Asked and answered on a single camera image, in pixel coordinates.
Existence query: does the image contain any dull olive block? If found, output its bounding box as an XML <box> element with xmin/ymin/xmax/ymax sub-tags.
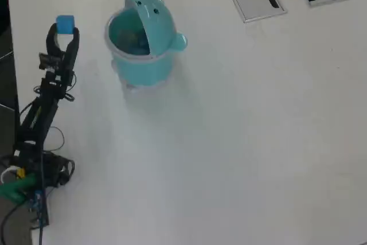
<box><xmin>117</xmin><ymin>28</ymin><xmax>138</xmax><ymax>48</ymax></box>

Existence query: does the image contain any blue lego block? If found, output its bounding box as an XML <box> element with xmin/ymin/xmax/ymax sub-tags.
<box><xmin>56</xmin><ymin>14</ymin><xmax>76</xmax><ymax>35</ymax></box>

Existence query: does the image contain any teal animal-shaped bin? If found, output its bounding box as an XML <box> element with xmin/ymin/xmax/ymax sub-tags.
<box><xmin>103</xmin><ymin>0</ymin><xmax>189</xmax><ymax>88</ymax></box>

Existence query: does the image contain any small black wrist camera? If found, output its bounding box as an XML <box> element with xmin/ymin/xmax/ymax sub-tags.
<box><xmin>38</xmin><ymin>52</ymin><xmax>63</xmax><ymax>71</ymax></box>

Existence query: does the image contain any green table clamp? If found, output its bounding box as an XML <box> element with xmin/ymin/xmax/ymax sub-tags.
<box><xmin>0</xmin><ymin>174</ymin><xmax>38</xmax><ymax>203</ymax></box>

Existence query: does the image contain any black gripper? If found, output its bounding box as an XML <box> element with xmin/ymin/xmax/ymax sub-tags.
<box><xmin>40</xmin><ymin>23</ymin><xmax>80</xmax><ymax>99</ymax></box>

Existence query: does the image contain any dark blue block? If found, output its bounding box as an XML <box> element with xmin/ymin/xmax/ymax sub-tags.
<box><xmin>137</xmin><ymin>34</ymin><xmax>150</xmax><ymax>52</ymax></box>

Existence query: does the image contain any black power cable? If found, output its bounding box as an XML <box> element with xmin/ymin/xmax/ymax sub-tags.
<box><xmin>0</xmin><ymin>202</ymin><xmax>26</xmax><ymax>245</ymax></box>

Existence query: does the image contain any thin black servo wire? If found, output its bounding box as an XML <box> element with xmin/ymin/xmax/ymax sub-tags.
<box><xmin>42</xmin><ymin>126</ymin><xmax>65</xmax><ymax>153</ymax></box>

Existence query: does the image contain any black camera cable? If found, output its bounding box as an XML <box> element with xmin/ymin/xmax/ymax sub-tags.
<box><xmin>38</xmin><ymin>153</ymin><xmax>46</xmax><ymax>245</ymax></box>

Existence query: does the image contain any blue circuit board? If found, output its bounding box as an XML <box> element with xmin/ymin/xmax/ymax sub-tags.
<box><xmin>28</xmin><ymin>189</ymin><xmax>49</xmax><ymax>228</ymax></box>

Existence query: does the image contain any white cable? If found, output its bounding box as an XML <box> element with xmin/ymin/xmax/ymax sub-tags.
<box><xmin>0</xmin><ymin>166</ymin><xmax>21</xmax><ymax>184</ymax></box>

